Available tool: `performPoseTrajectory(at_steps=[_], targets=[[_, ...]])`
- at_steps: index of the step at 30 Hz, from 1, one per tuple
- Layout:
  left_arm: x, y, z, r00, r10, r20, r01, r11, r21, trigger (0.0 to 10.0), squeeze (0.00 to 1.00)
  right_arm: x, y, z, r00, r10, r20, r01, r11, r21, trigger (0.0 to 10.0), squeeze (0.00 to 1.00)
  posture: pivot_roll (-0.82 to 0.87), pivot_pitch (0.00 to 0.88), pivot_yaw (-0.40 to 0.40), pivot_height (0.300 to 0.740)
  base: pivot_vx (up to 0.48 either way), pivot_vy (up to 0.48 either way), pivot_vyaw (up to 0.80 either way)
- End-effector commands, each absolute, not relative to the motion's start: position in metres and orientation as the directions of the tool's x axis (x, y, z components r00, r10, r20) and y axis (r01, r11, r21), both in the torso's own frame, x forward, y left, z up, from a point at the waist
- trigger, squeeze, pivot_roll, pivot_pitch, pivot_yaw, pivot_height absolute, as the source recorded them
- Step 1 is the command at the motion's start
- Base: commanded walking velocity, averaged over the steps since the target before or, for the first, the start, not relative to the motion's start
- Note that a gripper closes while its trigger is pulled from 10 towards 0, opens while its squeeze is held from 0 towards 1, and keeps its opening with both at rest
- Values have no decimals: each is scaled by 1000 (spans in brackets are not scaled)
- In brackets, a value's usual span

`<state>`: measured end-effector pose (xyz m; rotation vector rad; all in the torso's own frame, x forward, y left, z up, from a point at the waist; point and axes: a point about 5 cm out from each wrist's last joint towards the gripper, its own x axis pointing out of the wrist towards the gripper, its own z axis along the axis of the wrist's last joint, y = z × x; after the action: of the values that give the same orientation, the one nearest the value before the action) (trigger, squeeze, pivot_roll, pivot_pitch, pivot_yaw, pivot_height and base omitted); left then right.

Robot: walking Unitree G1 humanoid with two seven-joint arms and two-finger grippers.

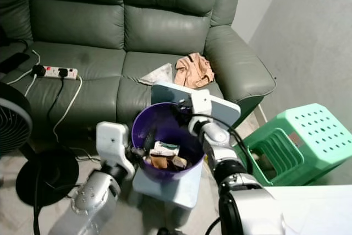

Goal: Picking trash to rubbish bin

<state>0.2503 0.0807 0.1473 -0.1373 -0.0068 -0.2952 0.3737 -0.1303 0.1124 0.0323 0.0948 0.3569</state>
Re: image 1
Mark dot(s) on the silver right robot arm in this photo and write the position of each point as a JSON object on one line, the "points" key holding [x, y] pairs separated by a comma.
{"points": [[231, 174]]}

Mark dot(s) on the purple inner bin bucket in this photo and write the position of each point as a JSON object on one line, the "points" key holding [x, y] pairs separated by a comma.
{"points": [[170, 119]]}

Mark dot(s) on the light blue rubbish bin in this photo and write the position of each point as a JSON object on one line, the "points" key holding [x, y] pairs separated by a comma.
{"points": [[170, 93]]}

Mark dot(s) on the white trash carton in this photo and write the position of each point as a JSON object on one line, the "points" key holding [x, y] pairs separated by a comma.
{"points": [[165, 148]]}

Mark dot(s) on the brown cardboard trash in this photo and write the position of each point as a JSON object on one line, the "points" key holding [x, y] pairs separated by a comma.
{"points": [[165, 162]]}

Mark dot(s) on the green leather sofa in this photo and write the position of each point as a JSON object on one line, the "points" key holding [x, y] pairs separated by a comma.
{"points": [[159, 31]]}

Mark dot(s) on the black square plug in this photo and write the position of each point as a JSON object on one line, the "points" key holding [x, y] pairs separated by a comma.
{"points": [[62, 73]]}

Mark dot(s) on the white power strip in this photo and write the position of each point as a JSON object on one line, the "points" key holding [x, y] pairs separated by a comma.
{"points": [[52, 72]]}

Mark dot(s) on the green plastic stool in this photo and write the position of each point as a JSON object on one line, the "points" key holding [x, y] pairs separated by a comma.
{"points": [[308, 130]]}

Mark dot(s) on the black round plug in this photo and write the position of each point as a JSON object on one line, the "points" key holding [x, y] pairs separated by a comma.
{"points": [[39, 70]]}

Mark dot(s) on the black standing fan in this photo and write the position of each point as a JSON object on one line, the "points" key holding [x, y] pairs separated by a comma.
{"points": [[11, 122]]}

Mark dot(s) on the black flat device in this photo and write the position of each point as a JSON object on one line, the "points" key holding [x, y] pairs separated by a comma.
{"points": [[15, 61]]}

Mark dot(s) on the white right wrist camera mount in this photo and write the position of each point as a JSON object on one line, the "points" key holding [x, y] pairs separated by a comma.
{"points": [[201, 105]]}

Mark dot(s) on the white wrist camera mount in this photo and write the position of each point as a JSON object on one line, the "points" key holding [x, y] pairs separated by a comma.
{"points": [[113, 141], [201, 105]]}

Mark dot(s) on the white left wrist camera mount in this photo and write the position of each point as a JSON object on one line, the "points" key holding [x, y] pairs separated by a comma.
{"points": [[113, 141]]}

